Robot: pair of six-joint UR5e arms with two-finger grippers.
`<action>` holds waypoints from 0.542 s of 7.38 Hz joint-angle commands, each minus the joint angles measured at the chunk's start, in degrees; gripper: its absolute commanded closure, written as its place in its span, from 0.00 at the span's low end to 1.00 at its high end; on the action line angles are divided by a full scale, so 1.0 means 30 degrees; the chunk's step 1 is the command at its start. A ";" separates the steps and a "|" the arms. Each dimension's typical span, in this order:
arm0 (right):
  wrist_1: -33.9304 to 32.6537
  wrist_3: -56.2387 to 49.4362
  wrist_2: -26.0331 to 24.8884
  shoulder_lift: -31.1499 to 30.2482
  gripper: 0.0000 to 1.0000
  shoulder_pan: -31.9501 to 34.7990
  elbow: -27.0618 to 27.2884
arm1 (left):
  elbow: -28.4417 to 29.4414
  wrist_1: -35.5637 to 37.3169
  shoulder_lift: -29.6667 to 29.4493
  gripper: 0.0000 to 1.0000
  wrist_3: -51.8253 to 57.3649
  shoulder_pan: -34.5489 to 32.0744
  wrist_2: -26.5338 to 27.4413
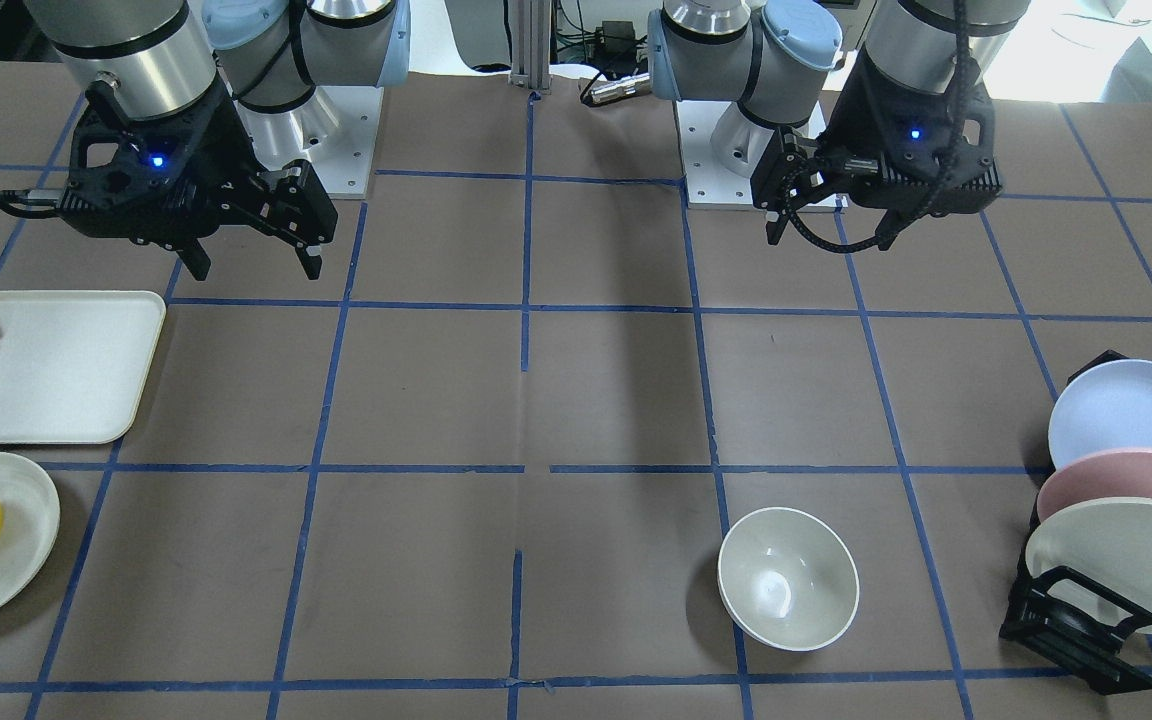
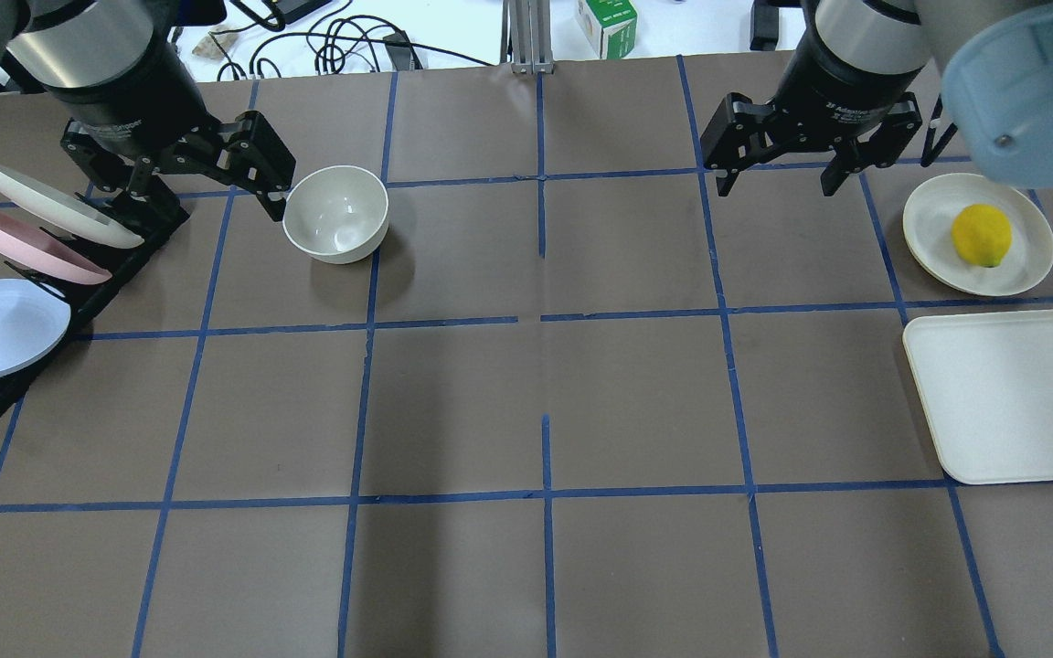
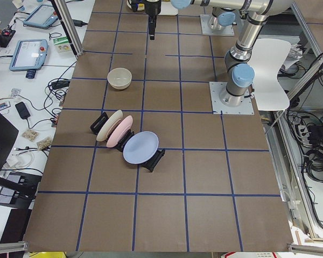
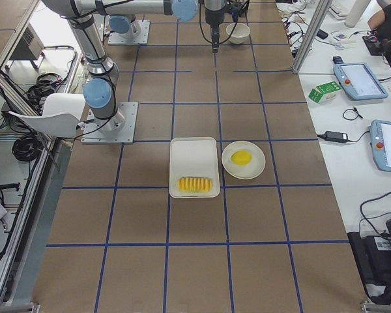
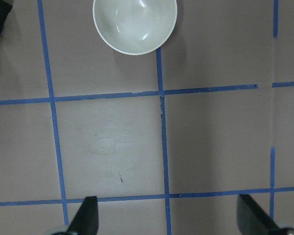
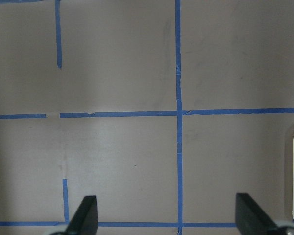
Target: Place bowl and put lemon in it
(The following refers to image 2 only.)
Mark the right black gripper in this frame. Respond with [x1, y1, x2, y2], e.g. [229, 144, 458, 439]
[699, 27, 922, 196]

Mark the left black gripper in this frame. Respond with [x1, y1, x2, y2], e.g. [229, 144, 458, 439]
[61, 37, 296, 238]

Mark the white ceramic bowl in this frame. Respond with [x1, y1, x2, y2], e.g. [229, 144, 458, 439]
[282, 164, 391, 265]

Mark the yellow lemon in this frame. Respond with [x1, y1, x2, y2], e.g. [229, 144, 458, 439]
[950, 204, 1013, 268]

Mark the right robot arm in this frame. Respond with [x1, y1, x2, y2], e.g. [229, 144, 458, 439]
[699, 1, 1053, 196]

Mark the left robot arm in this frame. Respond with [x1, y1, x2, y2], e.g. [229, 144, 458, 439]
[0, 1, 296, 221]

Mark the white round plate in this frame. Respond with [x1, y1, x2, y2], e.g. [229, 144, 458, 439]
[902, 174, 1053, 297]

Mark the cream plate in rack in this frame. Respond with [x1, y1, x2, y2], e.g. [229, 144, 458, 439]
[0, 164, 144, 250]

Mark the pink plate in rack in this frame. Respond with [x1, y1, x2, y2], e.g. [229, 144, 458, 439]
[0, 211, 112, 286]

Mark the green white carton box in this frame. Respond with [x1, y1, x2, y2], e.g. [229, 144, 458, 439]
[576, 1, 639, 61]

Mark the black dish rack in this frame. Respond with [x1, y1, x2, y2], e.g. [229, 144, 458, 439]
[0, 182, 188, 418]

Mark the white rectangular tray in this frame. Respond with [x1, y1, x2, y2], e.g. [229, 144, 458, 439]
[902, 311, 1053, 484]

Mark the black cable bundle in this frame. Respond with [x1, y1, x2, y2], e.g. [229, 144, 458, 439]
[216, 0, 495, 81]

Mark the aluminium frame post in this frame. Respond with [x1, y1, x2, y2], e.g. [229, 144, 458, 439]
[501, 1, 553, 75]

